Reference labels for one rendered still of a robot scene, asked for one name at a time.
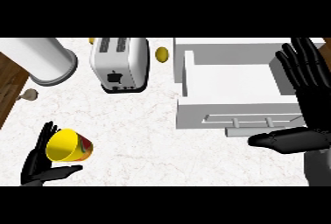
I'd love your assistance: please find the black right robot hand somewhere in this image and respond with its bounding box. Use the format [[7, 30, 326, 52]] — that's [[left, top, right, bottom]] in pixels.
[[246, 37, 331, 155]]

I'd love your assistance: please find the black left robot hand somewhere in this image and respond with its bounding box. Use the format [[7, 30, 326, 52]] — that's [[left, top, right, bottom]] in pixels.
[[19, 121, 84, 187]]

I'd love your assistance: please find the white cylindrical canister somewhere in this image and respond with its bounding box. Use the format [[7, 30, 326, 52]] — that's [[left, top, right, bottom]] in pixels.
[[0, 37, 78, 88]]

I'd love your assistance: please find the yellow lemon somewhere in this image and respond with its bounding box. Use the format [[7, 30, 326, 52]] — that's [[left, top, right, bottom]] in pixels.
[[155, 46, 171, 64]]

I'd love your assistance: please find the brown wooden board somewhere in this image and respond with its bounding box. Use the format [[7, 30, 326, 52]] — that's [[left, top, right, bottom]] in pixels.
[[0, 52, 30, 130]]

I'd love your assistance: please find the yellow cup with red print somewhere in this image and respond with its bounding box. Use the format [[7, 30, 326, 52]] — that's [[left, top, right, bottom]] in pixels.
[[45, 128, 94, 163]]

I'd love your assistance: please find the white drawer front with handle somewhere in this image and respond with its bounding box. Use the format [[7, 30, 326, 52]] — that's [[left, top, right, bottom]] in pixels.
[[174, 97, 310, 138]]

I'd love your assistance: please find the white toaster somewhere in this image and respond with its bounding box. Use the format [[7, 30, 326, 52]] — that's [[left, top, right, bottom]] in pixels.
[[88, 37, 150, 95]]

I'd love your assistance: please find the small beige knob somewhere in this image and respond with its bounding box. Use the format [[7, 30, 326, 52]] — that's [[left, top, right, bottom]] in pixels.
[[17, 88, 39, 102]]

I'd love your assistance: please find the white open drawer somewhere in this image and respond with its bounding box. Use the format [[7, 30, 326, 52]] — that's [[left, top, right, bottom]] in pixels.
[[171, 37, 326, 106]]

